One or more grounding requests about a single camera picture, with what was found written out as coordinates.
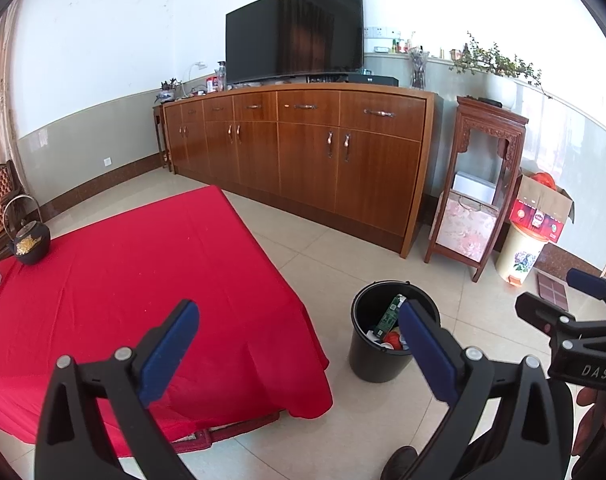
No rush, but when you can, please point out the red plastic bag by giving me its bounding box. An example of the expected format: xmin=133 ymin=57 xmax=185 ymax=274
xmin=383 ymin=330 xmax=403 ymax=351

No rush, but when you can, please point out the small potted plant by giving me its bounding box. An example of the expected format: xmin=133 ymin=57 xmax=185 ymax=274
xmin=155 ymin=78 xmax=181 ymax=104

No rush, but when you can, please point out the pink cushion box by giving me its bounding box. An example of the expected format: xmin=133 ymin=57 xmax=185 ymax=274
xmin=437 ymin=171 xmax=499 ymax=262

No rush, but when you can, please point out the brown wooden sideboard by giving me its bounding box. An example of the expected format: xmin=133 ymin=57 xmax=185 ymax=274
xmin=163 ymin=82 xmax=435 ymax=257

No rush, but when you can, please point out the red tablecloth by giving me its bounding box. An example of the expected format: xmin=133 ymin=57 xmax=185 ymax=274
xmin=0 ymin=186 xmax=332 ymax=443

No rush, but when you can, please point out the black trash bin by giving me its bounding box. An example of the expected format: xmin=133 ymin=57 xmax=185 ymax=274
xmin=349 ymin=281 xmax=441 ymax=384

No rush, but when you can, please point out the white floral bucket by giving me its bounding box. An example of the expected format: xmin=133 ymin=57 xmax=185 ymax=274
xmin=496 ymin=224 xmax=548 ymax=287

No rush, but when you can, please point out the black cast iron teapot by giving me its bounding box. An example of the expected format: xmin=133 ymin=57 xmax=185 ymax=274
xmin=3 ymin=194 xmax=50 ymax=266

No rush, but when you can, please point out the black flat television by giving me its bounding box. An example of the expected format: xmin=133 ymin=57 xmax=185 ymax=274
xmin=225 ymin=0 xmax=364 ymax=84

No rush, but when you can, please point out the carved wooden side stand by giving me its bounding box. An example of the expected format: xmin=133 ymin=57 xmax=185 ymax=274
xmin=425 ymin=96 xmax=528 ymax=282

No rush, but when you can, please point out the green white small box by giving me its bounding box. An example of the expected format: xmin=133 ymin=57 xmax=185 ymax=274
xmin=373 ymin=295 xmax=406 ymax=339

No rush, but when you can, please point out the green potted plant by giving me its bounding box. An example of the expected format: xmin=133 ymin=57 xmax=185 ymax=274
xmin=449 ymin=32 xmax=552 ymax=99

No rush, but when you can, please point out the cardboard box with red packs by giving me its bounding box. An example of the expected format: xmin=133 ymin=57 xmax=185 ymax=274
xmin=509 ymin=171 xmax=575 ymax=244

